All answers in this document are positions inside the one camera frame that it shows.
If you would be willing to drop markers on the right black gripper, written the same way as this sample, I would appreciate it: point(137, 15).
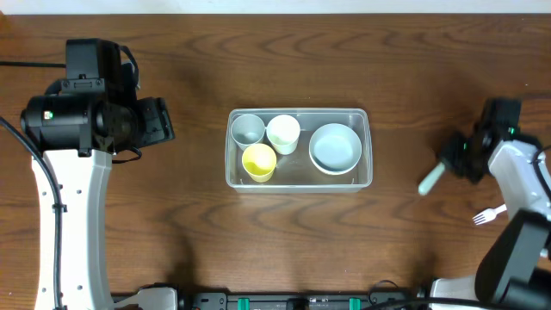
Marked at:
point(444, 151)

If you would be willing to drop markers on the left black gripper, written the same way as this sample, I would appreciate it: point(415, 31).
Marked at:
point(163, 124)

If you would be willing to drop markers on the light green plastic spoon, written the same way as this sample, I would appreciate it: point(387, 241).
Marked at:
point(431, 179)

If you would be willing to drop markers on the white plastic fork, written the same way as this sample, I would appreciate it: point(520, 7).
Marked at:
point(488, 215)

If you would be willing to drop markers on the grey plastic cup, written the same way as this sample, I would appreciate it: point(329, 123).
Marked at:
point(248, 130)

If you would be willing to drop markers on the yellow plastic cup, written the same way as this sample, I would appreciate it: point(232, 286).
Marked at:
point(259, 161)

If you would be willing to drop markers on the white plastic cup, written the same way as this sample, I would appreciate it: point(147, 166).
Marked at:
point(283, 133)

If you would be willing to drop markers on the grey plastic bowl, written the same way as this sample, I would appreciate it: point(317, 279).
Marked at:
point(335, 136)

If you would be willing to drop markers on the white plastic bowl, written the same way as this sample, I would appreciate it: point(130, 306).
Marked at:
point(334, 162)

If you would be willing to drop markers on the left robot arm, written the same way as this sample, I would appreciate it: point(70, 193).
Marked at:
point(83, 273)

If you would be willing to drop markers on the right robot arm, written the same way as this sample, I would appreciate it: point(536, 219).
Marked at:
point(508, 275)

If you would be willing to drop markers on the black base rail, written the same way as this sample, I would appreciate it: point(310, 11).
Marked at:
point(223, 301)

